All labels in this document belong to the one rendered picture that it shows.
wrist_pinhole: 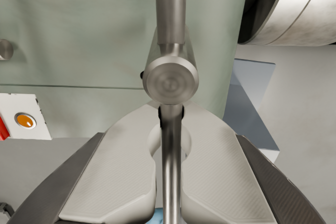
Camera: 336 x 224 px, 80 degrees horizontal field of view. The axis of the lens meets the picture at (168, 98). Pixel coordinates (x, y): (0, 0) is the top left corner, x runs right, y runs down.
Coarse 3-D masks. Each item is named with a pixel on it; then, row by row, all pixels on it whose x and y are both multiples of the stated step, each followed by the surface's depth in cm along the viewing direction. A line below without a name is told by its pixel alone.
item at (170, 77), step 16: (160, 48) 8; (176, 48) 8; (160, 64) 7; (176, 64) 7; (192, 64) 7; (144, 80) 8; (160, 80) 8; (176, 80) 8; (192, 80) 8; (160, 96) 8; (176, 96) 8
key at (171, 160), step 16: (160, 0) 8; (176, 0) 7; (160, 16) 8; (176, 16) 8; (160, 32) 8; (176, 32) 8; (160, 112) 11; (176, 112) 10; (176, 128) 11; (176, 144) 12; (176, 160) 12; (176, 176) 12; (176, 192) 13; (176, 208) 13
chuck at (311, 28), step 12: (312, 0) 22; (324, 0) 22; (300, 12) 24; (312, 12) 23; (324, 12) 23; (300, 24) 25; (312, 24) 25; (324, 24) 25; (288, 36) 28; (300, 36) 28; (312, 36) 28; (324, 36) 28
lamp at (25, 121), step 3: (18, 117) 27; (21, 117) 27; (24, 117) 27; (27, 117) 27; (18, 120) 27; (21, 120) 27; (24, 120) 27; (27, 120) 27; (30, 120) 27; (21, 123) 28; (24, 123) 28; (27, 123) 28; (30, 123) 28; (27, 126) 28; (30, 126) 28
